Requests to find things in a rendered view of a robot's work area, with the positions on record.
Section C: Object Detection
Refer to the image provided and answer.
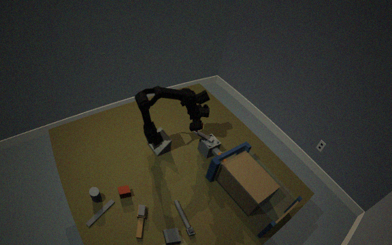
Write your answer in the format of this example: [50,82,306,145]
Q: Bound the grey flat bar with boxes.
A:
[86,200,114,227]

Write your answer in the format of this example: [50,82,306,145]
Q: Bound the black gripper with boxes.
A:
[187,105,202,131]

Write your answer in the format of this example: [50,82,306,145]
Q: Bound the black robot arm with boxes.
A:
[135,86,210,146]

